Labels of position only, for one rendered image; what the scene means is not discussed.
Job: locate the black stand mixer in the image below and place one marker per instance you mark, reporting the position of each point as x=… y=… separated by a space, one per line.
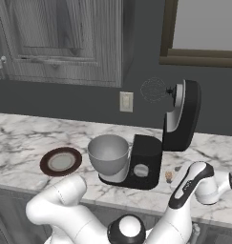
x=184 y=120

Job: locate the white cupboard knob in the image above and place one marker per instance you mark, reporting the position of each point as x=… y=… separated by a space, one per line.
x=3 y=59

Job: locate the brown window frame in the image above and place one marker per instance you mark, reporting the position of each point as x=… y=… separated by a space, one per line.
x=197 y=58

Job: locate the grey wooden cupboard door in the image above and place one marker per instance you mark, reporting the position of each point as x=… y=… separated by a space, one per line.
x=63 y=35

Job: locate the grey round mixer knob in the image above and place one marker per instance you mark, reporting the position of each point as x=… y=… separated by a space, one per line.
x=141 y=170

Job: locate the brown sugar cube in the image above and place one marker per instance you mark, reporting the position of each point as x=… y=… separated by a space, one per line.
x=169 y=176

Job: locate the grey mixer bowl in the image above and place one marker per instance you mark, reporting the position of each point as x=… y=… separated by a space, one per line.
x=108 y=155

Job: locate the brown rimmed plate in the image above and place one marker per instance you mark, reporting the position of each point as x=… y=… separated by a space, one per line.
x=60 y=161

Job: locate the cream wall outlet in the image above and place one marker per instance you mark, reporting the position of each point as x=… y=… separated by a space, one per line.
x=126 y=101

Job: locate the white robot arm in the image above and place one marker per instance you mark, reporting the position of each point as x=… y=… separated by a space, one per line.
x=73 y=216

